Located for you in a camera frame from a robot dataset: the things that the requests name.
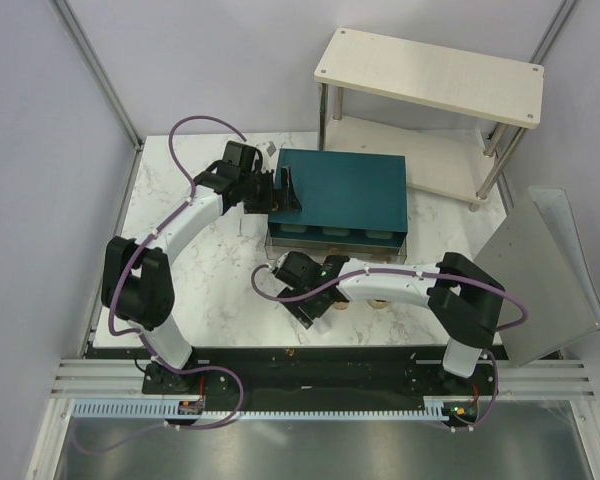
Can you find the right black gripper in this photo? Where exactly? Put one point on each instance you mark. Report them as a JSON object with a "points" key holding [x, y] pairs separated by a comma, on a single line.
{"points": [[312, 312]]}

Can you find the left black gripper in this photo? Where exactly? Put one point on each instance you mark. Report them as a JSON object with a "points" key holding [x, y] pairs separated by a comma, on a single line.
{"points": [[286, 201]]}

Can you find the teal drawer organizer box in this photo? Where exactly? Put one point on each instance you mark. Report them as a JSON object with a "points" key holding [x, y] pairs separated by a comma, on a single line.
{"points": [[352, 204]]}

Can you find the green makeup tube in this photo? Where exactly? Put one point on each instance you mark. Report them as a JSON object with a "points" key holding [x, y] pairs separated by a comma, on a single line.
{"points": [[322, 327]]}

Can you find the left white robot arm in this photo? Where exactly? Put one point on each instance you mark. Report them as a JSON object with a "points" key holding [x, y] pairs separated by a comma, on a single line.
{"points": [[137, 285]]}

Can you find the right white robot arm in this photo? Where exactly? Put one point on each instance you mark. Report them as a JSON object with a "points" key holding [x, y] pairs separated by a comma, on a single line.
{"points": [[461, 296]]}

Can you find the round gold compact jar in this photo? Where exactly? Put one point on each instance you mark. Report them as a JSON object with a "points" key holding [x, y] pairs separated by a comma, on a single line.
{"points": [[377, 304]]}

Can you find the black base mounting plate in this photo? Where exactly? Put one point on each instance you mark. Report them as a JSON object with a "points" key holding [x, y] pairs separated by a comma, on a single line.
{"points": [[370, 377]]}

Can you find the white two-tier shelf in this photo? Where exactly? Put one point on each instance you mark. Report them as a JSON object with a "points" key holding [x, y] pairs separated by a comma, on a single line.
{"points": [[505, 91]]}

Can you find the grey metal panel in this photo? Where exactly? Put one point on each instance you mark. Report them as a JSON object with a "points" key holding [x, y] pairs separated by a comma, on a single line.
{"points": [[536, 254]]}

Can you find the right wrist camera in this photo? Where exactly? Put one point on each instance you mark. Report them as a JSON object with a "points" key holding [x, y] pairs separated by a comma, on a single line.
{"points": [[277, 264]]}

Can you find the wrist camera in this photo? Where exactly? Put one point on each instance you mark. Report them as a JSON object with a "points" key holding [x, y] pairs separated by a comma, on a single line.
{"points": [[277, 264], [271, 149]]}

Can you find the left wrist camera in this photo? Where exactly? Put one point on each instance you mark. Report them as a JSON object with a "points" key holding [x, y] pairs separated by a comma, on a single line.
{"points": [[271, 149]]}

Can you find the white slotted cable duct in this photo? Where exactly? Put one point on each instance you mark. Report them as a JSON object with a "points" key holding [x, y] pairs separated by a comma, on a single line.
{"points": [[163, 409]]}

